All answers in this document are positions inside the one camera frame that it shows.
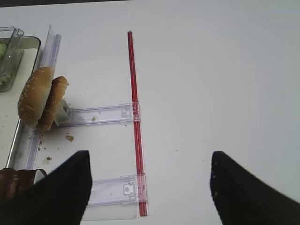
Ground clear cross divider right far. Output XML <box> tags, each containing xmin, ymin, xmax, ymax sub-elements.
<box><xmin>56</xmin><ymin>102</ymin><xmax>142</xmax><ymax>128</ymax></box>

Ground clear long divider right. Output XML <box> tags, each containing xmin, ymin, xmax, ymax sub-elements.
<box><xmin>24</xmin><ymin>27</ymin><xmax>61</xmax><ymax>170</ymax></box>

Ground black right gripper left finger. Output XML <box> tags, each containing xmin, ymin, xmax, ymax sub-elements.
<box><xmin>0</xmin><ymin>150</ymin><xmax>92</xmax><ymax>225</ymax></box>

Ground red rail right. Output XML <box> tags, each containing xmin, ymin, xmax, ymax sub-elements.
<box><xmin>127</xmin><ymin>30</ymin><xmax>149</xmax><ymax>217</ymax></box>

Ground brown meat patty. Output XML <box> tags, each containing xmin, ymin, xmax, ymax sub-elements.
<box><xmin>0</xmin><ymin>168</ymin><xmax>36</xmax><ymax>203</ymax></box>

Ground white pusher block near patty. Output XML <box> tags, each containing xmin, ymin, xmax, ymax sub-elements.
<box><xmin>33</xmin><ymin>169</ymin><xmax>47</xmax><ymax>185</ymax></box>

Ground sesame bun top front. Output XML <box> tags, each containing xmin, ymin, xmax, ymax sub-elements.
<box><xmin>17</xmin><ymin>67</ymin><xmax>55</xmax><ymax>128</ymax></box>

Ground green lettuce leaves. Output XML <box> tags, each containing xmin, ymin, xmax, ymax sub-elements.
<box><xmin>0</xmin><ymin>43</ymin><xmax>14</xmax><ymax>91</ymax></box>

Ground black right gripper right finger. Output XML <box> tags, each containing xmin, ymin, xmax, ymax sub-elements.
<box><xmin>210</xmin><ymin>151</ymin><xmax>300</xmax><ymax>225</ymax></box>

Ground clear cross divider right near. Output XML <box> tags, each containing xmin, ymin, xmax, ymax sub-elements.
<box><xmin>88</xmin><ymin>174</ymin><xmax>147</xmax><ymax>207</ymax></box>

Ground clear plastic salad box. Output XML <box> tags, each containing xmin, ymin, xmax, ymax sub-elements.
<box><xmin>0</xmin><ymin>26</ymin><xmax>24</xmax><ymax>92</ymax></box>

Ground white pusher block right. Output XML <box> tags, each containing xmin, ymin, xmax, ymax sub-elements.
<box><xmin>54</xmin><ymin>99</ymin><xmax>72</xmax><ymax>127</ymax></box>

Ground cream metal tray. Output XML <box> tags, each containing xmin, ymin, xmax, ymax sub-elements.
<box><xmin>0</xmin><ymin>36</ymin><xmax>41</xmax><ymax>168</ymax></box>

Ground clear cross divider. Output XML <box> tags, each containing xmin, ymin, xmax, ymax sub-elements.
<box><xmin>56</xmin><ymin>102</ymin><xmax>142</xmax><ymax>128</ymax></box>
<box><xmin>88</xmin><ymin>174</ymin><xmax>147</xmax><ymax>207</ymax></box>

